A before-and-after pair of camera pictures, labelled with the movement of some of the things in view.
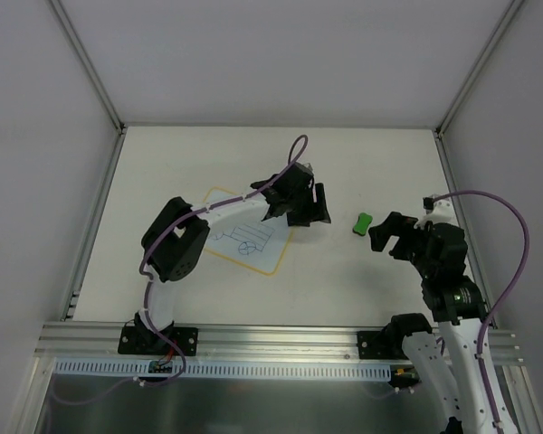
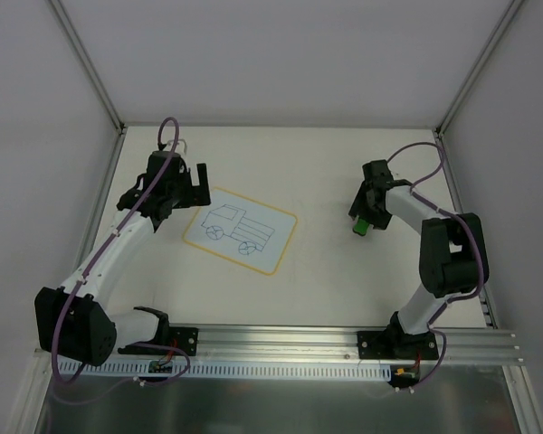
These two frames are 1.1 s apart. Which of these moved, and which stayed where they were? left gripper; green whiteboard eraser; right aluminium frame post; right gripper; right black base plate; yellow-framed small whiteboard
Moved: right gripper; left gripper
Stayed: right aluminium frame post; yellow-framed small whiteboard; right black base plate; green whiteboard eraser
